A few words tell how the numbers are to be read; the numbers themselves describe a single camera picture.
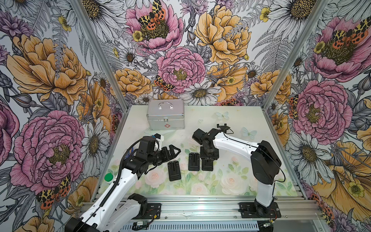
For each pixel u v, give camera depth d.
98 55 0.88
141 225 0.71
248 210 0.74
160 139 0.73
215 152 0.75
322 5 0.71
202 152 0.79
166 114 0.99
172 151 0.68
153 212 0.73
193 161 0.89
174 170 0.85
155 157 0.65
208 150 0.75
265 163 0.49
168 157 0.67
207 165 0.89
